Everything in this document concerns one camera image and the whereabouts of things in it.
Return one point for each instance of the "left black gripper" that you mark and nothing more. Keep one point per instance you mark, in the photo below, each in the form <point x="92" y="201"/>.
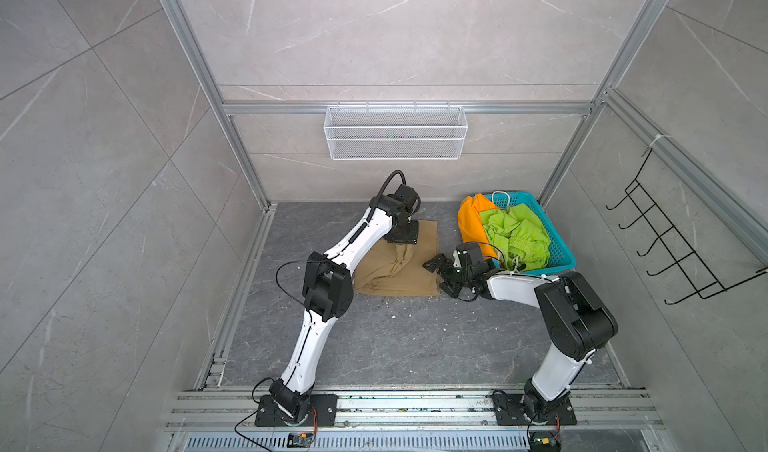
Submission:
<point x="412" y="237"/>

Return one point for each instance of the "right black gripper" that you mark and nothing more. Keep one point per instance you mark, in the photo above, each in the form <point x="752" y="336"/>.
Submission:
<point x="448" y="264"/>

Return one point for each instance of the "khaki tan shorts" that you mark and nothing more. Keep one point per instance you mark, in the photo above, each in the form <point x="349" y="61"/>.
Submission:
<point x="396" y="270"/>

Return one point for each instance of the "lime green shorts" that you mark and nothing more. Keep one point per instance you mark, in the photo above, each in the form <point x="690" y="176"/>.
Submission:
<point x="520" y="234"/>

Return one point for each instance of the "teal plastic basket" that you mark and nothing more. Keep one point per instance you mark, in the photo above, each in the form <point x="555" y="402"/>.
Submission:
<point x="561" y="258"/>

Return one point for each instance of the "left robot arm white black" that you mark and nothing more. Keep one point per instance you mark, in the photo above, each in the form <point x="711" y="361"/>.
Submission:
<point x="328" y="290"/>

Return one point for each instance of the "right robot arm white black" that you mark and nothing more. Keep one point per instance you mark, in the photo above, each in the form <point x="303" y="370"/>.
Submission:
<point x="576" y="319"/>

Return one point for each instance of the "orange shorts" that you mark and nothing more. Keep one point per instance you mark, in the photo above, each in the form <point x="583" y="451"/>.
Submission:
<point x="470" y="222"/>

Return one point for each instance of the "yellow black connector right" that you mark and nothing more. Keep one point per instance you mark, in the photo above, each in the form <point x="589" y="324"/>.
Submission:
<point x="544" y="442"/>

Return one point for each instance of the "small green circuit board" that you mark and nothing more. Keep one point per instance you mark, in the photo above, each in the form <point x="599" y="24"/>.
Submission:
<point x="300" y="440"/>

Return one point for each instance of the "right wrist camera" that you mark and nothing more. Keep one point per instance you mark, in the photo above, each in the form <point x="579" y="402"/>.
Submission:
<point x="471" y="259"/>

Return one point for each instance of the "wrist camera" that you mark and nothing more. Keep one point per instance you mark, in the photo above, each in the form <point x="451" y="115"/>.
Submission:
<point x="471" y="259"/>
<point x="408" y="198"/>

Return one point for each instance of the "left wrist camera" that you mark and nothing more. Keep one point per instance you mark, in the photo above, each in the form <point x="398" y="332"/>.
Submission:
<point x="408" y="198"/>

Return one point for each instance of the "white wire mesh basket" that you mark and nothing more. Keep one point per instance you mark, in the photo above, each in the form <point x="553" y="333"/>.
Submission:
<point x="395" y="132"/>

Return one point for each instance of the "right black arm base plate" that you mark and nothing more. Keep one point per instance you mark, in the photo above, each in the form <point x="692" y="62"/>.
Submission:
<point x="517" y="409"/>

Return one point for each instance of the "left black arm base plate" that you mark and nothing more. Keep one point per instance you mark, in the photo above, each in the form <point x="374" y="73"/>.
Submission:
<point x="314" y="409"/>

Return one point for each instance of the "black wire hook rack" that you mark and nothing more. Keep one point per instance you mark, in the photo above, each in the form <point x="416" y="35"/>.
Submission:
<point x="683" y="255"/>

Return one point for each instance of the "aluminium frame rail front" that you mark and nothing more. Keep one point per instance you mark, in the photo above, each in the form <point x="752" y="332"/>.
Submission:
<point x="346" y="409"/>

